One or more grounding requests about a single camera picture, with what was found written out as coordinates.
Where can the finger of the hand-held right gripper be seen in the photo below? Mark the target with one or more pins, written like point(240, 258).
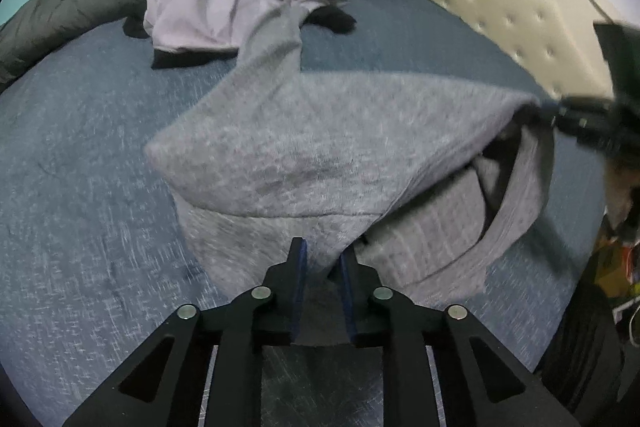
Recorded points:
point(547, 114)

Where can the black garment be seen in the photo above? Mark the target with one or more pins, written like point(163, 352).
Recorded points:
point(340, 19)

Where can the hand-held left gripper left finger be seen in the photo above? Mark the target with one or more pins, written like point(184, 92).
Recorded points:
point(300, 287)

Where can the grey sweater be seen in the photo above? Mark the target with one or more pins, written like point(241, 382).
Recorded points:
point(310, 147)

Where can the cream tufted headboard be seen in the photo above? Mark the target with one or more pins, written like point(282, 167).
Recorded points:
point(500, 7)

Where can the blue bed cover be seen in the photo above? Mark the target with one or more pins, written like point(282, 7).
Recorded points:
point(75, 157)

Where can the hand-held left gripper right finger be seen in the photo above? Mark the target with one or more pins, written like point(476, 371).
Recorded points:
point(346, 287)

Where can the person's dark clothing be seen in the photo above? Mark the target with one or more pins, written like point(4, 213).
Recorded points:
point(585, 347)

